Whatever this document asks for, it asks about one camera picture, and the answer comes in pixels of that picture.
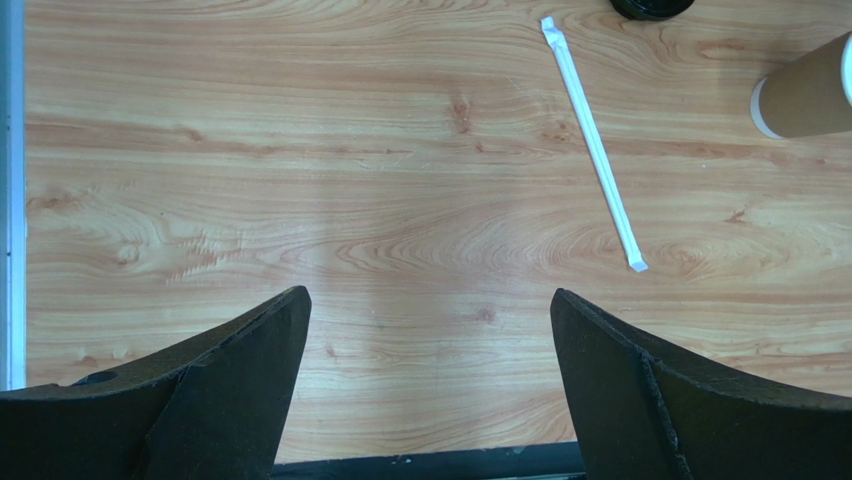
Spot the brown paper coffee cup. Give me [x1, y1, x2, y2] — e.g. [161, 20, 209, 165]
[750, 32, 851, 139]

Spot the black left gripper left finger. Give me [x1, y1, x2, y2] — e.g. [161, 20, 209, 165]
[1, 286, 312, 479]

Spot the white wrapped straw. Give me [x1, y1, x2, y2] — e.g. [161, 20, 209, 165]
[540, 16, 649, 272]

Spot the black plastic cup lid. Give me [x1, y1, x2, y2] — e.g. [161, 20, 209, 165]
[610, 0, 694, 22]

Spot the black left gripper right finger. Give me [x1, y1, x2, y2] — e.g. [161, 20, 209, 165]
[550, 289, 851, 479]

